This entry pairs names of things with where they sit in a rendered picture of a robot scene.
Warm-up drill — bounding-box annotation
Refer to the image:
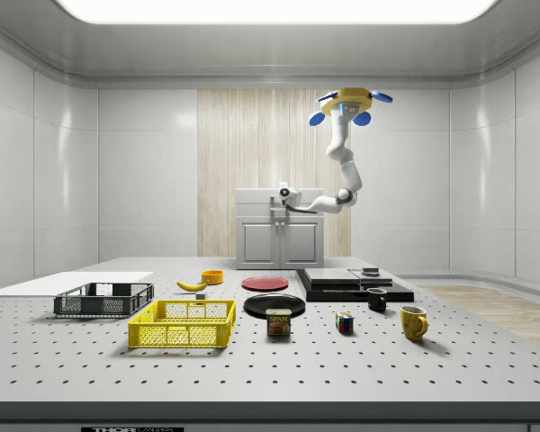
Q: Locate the white drawer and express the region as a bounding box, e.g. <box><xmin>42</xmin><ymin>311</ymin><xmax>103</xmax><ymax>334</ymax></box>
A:
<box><xmin>236</xmin><ymin>191</ymin><xmax>324</xmax><ymax>205</ymax></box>

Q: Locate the white cabinet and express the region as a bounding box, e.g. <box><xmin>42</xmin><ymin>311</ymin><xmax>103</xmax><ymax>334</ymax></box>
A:
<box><xmin>235</xmin><ymin>187</ymin><xmax>325</xmax><ymax>270</ymax></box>

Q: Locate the red plate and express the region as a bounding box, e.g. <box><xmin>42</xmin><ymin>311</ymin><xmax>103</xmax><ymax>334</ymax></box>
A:
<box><xmin>241</xmin><ymin>275</ymin><xmax>289</xmax><ymax>292</ymax></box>

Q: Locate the black stove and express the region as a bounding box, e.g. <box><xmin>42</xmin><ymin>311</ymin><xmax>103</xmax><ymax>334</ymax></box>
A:
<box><xmin>295</xmin><ymin>265</ymin><xmax>415</xmax><ymax>302</ymax></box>

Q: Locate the black plate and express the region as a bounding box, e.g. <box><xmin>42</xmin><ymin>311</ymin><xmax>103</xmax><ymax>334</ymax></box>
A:
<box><xmin>243</xmin><ymin>293</ymin><xmax>307</xmax><ymax>319</ymax></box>

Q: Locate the banana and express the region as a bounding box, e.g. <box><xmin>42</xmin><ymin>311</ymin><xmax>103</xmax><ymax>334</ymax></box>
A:
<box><xmin>175</xmin><ymin>279</ymin><xmax>211</xmax><ymax>293</ymax></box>

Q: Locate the flat-sided can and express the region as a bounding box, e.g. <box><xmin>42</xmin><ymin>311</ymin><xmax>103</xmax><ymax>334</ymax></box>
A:
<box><xmin>265</xmin><ymin>308</ymin><xmax>293</xmax><ymax>338</ymax></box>

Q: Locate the puzzle cube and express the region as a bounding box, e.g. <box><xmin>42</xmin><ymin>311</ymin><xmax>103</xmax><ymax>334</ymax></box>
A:
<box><xmin>335</xmin><ymin>311</ymin><xmax>356</xmax><ymax>335</ymax></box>

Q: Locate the black mug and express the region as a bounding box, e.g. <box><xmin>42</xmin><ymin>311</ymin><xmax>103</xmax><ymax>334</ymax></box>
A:
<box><xmin>366</xmin><ymin>287</ymin><xmax>388</xmax><ymax>312</ymax></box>

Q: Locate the drone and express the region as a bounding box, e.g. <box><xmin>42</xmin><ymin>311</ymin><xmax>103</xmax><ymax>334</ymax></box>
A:
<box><xmin>309</xmin><ymin>87</ymin><xmax>393</xmax><ymax>128</ymax></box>

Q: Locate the yellow basket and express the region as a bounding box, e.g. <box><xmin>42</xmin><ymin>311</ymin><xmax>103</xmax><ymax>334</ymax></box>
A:
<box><xmin>127</xmin><ymin>299</ymin><xmax>238</xmax><ymax>350</ymax></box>

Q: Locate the yellow mug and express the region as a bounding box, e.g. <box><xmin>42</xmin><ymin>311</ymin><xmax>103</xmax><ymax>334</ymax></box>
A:
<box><xmin>400</xmin><ymin>305</ymin><xmax>429</xmax><ymax>341</ymax></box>

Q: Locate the dark grey basket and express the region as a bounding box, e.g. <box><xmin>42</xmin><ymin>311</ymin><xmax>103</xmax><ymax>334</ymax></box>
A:
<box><xmin>52</xmin><ymin>282</ymin><xmax>156</xmax><ymax>319</ymax></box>

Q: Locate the white board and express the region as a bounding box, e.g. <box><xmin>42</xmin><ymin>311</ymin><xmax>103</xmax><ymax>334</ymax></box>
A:
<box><xmin>0</xmin><ymin>271</ymin><xmax>155</xmax><ymax>297</ymax></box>

